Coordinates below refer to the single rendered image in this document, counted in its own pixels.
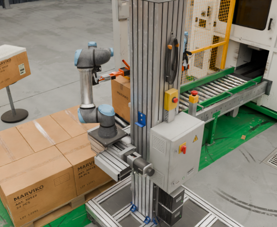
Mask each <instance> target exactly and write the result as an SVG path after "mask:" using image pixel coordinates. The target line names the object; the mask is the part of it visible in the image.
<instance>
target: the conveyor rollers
mask: <svg viewBox="0 0 277 227"><path fill-rule="evenodd" d="M245 82H248V81H246V80H243V79H241V78H238V77H235V76H232V75H230V74H228V75H225V76H223V77H220V78H218V79H215V80H213V81H210V82H207V83H205V84H202V85H200V86H198V87H195V88H193V89H190V90H187V91H185V92H182V93H180V98H179V109H178V112H179V113H180V112H182V110H184V109H186V108H188V107H189V95H191V91H197V92H198V94H197V95H198V96H199V99H198V102H197V104H198V103H200V102H202V101H205V100H207V99H209V98H212V97H214V96H216V95H218V94H221V93H223V92H225V91H227V90H229V89H232V88H234V87H236V86H239V85H241V84H243V83H245ZM253 86H255V85H253ZM253 86H250V87H253ZM250 87H248V88H250ZM248 88H246V89H248ZM246 89H244V90H246ZM244 90H242V91H244ZM242 91H239V92H237V93H240V92H242ZM237 93H235V94H237ZM235 94H233V95H235ZM233 95H232V96H233ZM229 97H230V96H229ZM229 97H226V98H224V99H227V98H229ZM224 99H222V100H224ZM222 100H220V101H222ZM220 101H218V102H220ZM218 102H216V103H218ZM216 103H214V104H216ZM212 105H213V104H212ZM209 106H211V105H209ZM209 106H207V107H209ZM207 107H205V108H207ZM205 108H204V109H205ZM119 117H121V116H119ZM121 118H122V117H121ZM122 119H123V120H125V119H124V118H122ZM115 121H116V122H118V123H119V124H120V125H121V126H123V127H124V128H125V127H127V126H129V125H128V124H126V123H125V122H124V121H122V120H121V119H119V118H118V117H117V116H115ZM125 121H126V122H127V123H129V122H128V121H127V120H125ZM129 124H130V123H129Z"/></svg>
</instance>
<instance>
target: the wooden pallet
mask: <svg viewBox="0 0 277 227"><path fill-rule="evenodd" d="M119 181H120V180H119ZM119 181H117V182H116V181H115V180H114V179H113V178H112V179H110V180H108V181H106V182H104V183H102V184H100V185H98V186H97V187H94V188H92V189H91V190H89V191H87V192H85V193H83V194H81V195H79V196H77V197H75V198H73V199H72V200H70V201H68V202H66V203H64V204H62V205H60V206H58V207H56V208H54V209H52V210H51V211H49V212H47V213H45V214H43V215H41V216H39V217H37V218H35V219H33V220H32V221H29V222H28V223H26V224H24V225H22V226H20V227H43V226H44V225H47V224H48V223H50V222H52V221H54V220H56V219H57V218H59V217H61V216H63V215H65V214H67V213H68V212H70V211H72V210H74V209H76V208H78V207H79V206H81V205H83V204H85V203H86V202H88V201H89V200H91V199H93V198H94V197H96V196H97V195H99V194H100V193H102V192H104V191H105V190H107V189H108V188H110V187H111V186H113V185H115V184H116V183H118V182H119ZM0 199H1V201H2V203H3V206H4V208H5V209H6V210H7V208H6V206H5V204H4V202H3V200H2V198H1V196H0ZM7 212H8V210H7ZM8 214H9V212H8ZM9 216H10V214H9ZM10 218H11V216H10ZM11 220H12V218H11ZM12 222H13V221H12ZM13 224H14V223H13ZM14 227H16V226H15V224H14Z"/></svg>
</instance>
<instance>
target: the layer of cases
mask: <svg viewBox="0 0 277 227"><path fill-rule="evenodd" d="M79 106H80V105H77V106H74V107H71V108H68V109H65V110H62V111H59V112H56V113H53V114H50V115H47V116H45V117H42V118H38V119H35V120H32V121H30V122H27V123H23V124H20V125H17V126H16V127H12V128H9V129H6V130H3V131H0V196H1V198H2V200H3V202H4V204H5V206H6V208H7V210H8V212H9V214H10V216H11V218H12V220H13V222H14V224H15V226H16V227H20V226H22V225H24V224H26V223H28V222H29V221H32V220H33V219H35V218H37V217H39V216H41V215H43V214H45V213H47V212H49V211H51V210H52V209H54V208H56V207H58V206H60V205H62V204H64V203H66V202H68V201H70V200H72V199H73V198H75V197H77V196H79V195H81V194H83V193H85V192H87V191H89V190H91V189H92V188H94V187H97V186H98V185H100V184H102V183H104V182H106V181H108V180H110V179H112V177H110V176H109V175H108V174H107V173H105V172H104V171H103V170H102V169H101V168H99V167H98V166H97V165H96V164H95V160H94V157H95V156H96V153H94V152H93V151H92V150H91V143H90V141H89V140H88V134H87V130H90V129H92V128H94V127H96V126H98V125H100V123H87V124H86V123H81V122H80V121H79V118H78V108H79Z"/></svg>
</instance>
